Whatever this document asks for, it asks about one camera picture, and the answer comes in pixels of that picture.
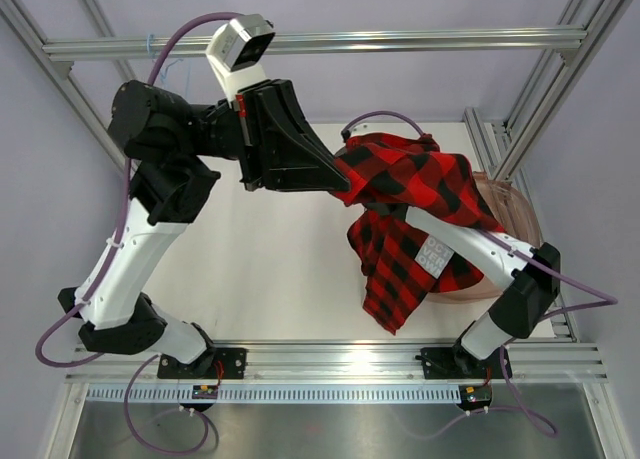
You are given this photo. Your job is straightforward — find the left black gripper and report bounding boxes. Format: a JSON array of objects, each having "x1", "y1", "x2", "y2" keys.
[{"x1": 176, "y1": 78, "x2": 350, "y2": 192}]

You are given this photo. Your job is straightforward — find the red black plaid shirt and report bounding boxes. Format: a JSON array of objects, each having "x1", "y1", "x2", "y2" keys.
[{"x1": 335, "y1": 133, "x2": 503, "y2": 334}]

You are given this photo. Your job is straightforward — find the light blue wire hanger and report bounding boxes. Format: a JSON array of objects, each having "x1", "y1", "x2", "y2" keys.
[{"x1": 145, "y1": 33, "x2": 194, "y2": 95}]

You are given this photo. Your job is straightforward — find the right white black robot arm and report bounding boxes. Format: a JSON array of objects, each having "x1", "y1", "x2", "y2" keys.
[{"x1": 405, "y1": 207, "x2": 561, "y2": 376}]

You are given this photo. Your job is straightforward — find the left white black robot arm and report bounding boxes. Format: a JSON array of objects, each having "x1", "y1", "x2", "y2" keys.
[{"x1": 58, "y1": 79, "x2": 350, "y2": 378}]

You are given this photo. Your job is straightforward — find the pink translucent plastic basin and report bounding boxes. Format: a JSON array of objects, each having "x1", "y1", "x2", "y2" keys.
[{"x1": 429, "y1": 172, "x2": 542, "y2": 305}]

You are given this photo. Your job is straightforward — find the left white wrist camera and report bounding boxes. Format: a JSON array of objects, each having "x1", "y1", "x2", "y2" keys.
[{"x1": 205, "y1": 14, "x2": 275, "y2": 102}]

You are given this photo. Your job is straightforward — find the aluminium frame top crossbar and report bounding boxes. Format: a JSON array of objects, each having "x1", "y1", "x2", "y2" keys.
[{"x1": 42, "y1": 25, "x2": 587, "y2": 62}]

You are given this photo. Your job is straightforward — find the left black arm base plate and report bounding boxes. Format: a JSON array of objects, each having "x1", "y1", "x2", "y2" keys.
[{"x1": 157, "y1": 347, "x2": 248, "y2": 380}]

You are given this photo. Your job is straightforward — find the right aluminium frame posts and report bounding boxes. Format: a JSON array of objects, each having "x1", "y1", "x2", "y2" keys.
[{"x1": 463, "y1": 0, "x2": 640, "y2": 185}]

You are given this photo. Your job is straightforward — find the aluminium frame posts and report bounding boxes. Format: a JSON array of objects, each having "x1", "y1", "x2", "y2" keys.
[
  {"x1": 463, "y1": 0, "x2": 640, "y2": 185},
  {"x1": 1, "y1": 0, "x2": 125, "y2": 170}
]

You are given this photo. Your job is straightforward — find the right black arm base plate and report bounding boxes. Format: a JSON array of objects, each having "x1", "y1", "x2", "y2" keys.
[{"x1": 414, "y1": 347, "x2": 473, "y2": 380}]

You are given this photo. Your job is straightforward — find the white slotted cable duct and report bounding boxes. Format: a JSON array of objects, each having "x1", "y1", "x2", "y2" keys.
[{"x1": 86, "y1": 384, "x2": 461, "y2": 404}]

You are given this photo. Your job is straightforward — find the left aluminium frame posts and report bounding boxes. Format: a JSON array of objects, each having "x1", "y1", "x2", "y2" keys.
[{"x1": 1, "y1": 0, "x2": 125, "y2": 170}]

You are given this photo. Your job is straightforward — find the front aluminium rail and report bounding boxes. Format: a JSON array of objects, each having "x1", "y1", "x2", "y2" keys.
[{"x1": 64, "y1": 342, "x2": 609, "y2": 384}]

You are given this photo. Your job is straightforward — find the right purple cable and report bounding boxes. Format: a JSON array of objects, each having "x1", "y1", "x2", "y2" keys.
[{"x1": 341, "y1": 109, "x2": 617, "y2": 439}]

